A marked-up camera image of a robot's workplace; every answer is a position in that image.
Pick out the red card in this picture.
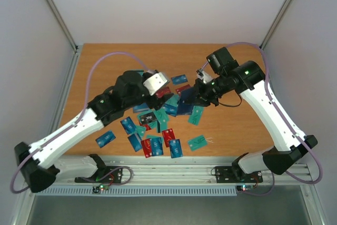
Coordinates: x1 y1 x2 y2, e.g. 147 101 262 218
141 139 152 158
162 129 176 148

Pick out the blue card left middle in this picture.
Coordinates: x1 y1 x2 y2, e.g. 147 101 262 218
121 116 137 135

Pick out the red card front left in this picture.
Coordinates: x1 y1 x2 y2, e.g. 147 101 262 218
141 139 152 158

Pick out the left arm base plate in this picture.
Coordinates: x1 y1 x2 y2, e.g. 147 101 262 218
74 166 123 183

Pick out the teal VIP card front right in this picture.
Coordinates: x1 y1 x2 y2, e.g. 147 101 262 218
187 135 207 151

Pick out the aluminium frame post right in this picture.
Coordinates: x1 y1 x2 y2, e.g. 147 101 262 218
260 0 294 49

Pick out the blue vip card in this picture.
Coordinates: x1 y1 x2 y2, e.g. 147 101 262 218
95 131 116 148
171 74 188 85

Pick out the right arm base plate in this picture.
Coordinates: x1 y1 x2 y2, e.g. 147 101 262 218
211 166 263 183

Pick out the blue VIP card back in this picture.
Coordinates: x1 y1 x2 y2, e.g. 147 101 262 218
171 74 188 85

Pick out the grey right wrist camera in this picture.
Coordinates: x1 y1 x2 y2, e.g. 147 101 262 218
196 69 212 84

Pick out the dark blue card holder wallet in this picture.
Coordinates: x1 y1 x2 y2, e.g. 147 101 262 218
176 87 195 115

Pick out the red card centre front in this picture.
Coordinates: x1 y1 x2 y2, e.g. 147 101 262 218
162 129 176 148

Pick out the blue card front centre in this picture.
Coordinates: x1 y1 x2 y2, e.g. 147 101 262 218
169 139 183 159

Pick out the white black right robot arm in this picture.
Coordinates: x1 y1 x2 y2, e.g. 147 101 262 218
189 47 318 181

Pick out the grey slotted cable duct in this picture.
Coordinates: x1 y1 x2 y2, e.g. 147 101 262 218
37 185 237 197

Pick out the aluminium frame post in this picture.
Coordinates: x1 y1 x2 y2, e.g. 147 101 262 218
45 0 78 53
260 0 294 49

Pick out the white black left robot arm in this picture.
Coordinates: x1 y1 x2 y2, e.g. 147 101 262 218
14 71 169 193

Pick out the teal vip card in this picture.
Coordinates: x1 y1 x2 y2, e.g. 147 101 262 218
188 106 204 125
187 135 207 151

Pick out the black VIP card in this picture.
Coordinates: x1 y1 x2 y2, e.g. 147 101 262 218
138 112 157 124

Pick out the blue VIP card far left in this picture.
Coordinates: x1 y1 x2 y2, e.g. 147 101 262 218
95 131 116 148

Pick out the aluminium frame post left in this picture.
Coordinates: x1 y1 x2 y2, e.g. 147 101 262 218
45 0 78 53

